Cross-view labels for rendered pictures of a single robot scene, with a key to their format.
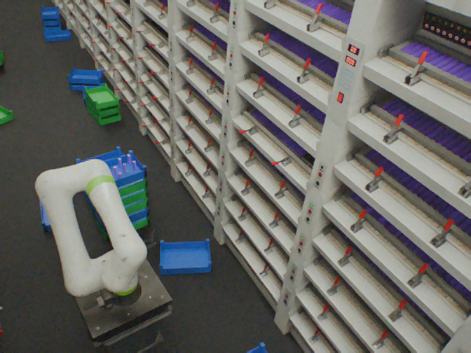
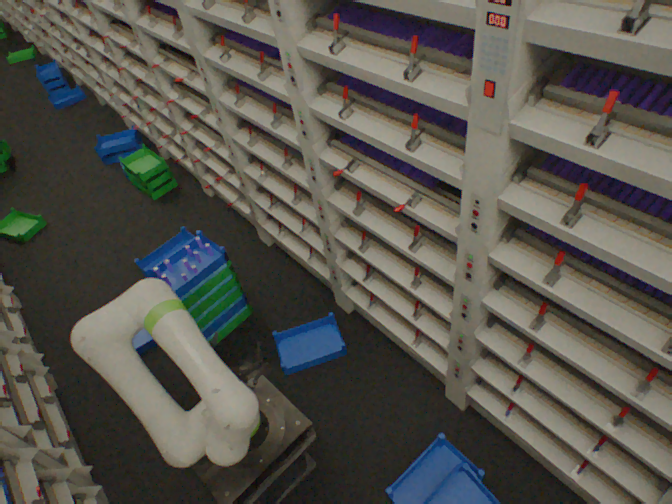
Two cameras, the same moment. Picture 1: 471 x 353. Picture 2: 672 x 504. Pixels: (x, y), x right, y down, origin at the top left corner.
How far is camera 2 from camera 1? 0.43 m
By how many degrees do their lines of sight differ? 9
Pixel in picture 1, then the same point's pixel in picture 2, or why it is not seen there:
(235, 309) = (392, 395)
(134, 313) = (269, 457)
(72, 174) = (118, 313)
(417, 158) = (659, 161)
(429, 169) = not seen: outside the picture
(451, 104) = not seen: outside the picture
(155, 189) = (247, 263)
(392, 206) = (615, 242)
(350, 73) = (500, 43)
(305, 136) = (437, 161)
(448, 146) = not seen: outside the picture
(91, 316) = (213, 477)
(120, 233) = (212, 387)
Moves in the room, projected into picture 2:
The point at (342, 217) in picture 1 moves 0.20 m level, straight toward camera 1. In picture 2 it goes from (524, 266) to (527, 335)
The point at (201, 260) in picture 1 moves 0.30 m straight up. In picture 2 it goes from (331, 341) to (320, 302)
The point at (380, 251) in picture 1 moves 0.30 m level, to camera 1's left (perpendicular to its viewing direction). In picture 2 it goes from (602, 306) to (468, 330)
